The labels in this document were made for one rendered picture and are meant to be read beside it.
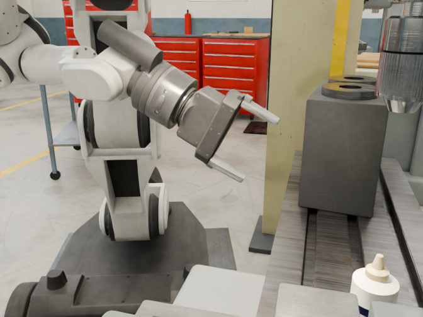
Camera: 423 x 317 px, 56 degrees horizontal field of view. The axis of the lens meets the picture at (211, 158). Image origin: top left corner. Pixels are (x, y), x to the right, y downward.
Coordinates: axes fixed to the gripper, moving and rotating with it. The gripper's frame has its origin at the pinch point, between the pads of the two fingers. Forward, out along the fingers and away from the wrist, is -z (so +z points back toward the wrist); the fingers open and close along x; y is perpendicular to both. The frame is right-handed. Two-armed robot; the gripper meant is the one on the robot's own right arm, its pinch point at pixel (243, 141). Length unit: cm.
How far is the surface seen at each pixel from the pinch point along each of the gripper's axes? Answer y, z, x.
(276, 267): -11.9, -12.7, -8.4
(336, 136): 5.6, -11.7, 6.8
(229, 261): 69, -14, -67
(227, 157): 288, 21, -121
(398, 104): -21.4, -10.7, 17.3
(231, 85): 429, 71, -92
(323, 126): 5.7, -9.3, 7.0
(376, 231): 1.6, -24.2, -1.8
